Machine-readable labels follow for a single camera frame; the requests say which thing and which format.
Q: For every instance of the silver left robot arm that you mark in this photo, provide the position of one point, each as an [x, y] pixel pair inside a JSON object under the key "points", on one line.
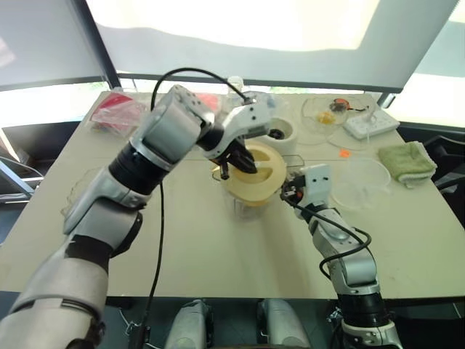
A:
{"points": [[109, 196]]}

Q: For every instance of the white power strip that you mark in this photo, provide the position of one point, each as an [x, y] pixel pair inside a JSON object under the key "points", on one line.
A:
{"points": [[370, 123]]}

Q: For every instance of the black window post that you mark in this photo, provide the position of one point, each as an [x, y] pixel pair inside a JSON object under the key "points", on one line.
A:
{"points": [[98, 40]]}

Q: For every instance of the clear plastic bowl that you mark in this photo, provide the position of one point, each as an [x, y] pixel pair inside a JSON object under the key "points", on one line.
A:
{"points": [[363, 192]]}

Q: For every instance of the scalloped glass bowl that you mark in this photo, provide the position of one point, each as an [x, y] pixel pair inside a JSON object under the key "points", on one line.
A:
{"points": [[78, 189]]}

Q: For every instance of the white cup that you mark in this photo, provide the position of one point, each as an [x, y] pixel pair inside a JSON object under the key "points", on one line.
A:
{"points": [[287, 140]]}

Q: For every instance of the metal table clamp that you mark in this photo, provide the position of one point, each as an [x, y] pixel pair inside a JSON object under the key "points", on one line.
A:
{"points": [[136, 332]]}

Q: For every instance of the white robot leg cover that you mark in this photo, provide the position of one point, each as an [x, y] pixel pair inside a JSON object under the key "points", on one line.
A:
{"points": [[189, 327], [281, 327]]}

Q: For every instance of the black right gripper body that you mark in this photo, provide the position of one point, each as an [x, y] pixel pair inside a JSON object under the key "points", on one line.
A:
{"points": [[294, 189]]}

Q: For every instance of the clear blender jar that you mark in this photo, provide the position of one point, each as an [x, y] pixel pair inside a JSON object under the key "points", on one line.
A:
{"points": [[248, 212]]}

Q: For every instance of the wide grey roller blind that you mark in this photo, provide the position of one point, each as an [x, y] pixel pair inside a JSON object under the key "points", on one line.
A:
{"points": [[254, 62]]}

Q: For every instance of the yellow-orange food pieces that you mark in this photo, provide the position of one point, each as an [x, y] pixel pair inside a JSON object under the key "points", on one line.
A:
{"points": [[326, 117]]}

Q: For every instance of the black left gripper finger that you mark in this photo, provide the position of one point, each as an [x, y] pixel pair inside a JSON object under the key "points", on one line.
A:
{"points": [[247, 161], [233, 160]]}

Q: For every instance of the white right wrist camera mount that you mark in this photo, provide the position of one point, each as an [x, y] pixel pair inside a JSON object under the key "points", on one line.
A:
{"points": [[316, 181]]}

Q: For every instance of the orange black tape measure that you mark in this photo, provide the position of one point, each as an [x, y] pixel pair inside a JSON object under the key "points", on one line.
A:
{"points": [[338, 104]]}

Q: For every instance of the cream blender lid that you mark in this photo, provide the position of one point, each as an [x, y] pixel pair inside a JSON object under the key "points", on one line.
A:
{"points": [[267, 181]]}

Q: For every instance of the black chair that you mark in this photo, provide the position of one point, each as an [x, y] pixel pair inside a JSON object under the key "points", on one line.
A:
{"points": [[448, 156]]}

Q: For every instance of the clear plastic measuring cup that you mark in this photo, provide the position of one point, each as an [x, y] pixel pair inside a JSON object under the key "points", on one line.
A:
{"points": [[278, 105]]}

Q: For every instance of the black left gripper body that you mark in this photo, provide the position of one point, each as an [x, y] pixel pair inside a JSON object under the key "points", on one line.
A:
{"points": [[224, 165]]}

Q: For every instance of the small orange scrap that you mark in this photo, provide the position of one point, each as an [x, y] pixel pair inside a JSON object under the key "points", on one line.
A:
{"points": [[343, 153]]}

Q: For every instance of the plastic bag with pink cloths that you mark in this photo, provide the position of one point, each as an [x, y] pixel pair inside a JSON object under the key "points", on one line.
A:
{"points": [[209, 100]]}

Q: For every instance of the green folded towel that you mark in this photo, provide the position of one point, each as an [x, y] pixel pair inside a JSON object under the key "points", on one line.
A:
{"points": [[407, 161]]}

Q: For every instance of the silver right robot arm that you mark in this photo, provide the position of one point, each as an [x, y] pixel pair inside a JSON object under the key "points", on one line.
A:
{"points": [[348, 261]]}

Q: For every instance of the clear glass flask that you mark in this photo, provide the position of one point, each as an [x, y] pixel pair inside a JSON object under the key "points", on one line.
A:
{"points": [[237, 83]]}

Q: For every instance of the plastic bag with red cloths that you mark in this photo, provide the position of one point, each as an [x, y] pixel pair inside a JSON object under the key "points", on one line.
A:
{"points": [[114, 112]]}

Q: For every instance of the round glass bowl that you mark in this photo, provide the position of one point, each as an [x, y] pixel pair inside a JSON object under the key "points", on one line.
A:
{"points": [[310, 116]]}

